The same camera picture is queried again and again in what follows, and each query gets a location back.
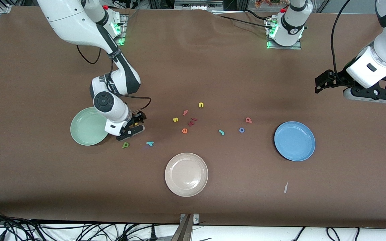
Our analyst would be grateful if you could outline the silver table edge bracket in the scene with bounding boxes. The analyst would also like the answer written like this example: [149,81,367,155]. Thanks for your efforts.
[180,214,199,225]

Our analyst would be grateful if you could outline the orange dried flowers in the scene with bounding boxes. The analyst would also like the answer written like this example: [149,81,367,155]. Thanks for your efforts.
[255,0,289,9]

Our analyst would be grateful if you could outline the grey metal box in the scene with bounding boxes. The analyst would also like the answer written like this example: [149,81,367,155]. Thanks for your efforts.
[175,0,223,10]

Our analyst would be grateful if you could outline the light green plate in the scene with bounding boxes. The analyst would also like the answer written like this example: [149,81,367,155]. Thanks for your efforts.
[70,107,110,146]

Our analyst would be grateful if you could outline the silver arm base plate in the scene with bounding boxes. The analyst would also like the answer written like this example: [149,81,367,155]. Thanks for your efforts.
[111,13,128,46]
[265,17,302,50]

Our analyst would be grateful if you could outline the beige plate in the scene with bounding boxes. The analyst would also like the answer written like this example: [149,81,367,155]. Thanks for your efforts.
[165,152,209,197]

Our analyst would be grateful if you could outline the blue plate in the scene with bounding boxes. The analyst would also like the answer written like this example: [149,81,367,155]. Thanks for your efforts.
[274,121,316,162]

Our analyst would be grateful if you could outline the black table power cable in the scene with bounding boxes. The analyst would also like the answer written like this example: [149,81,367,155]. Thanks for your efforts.
[213,12,274,29]

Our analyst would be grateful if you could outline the grey diagonal metal bar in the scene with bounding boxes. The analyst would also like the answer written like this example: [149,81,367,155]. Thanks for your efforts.
[171,214,193,241]

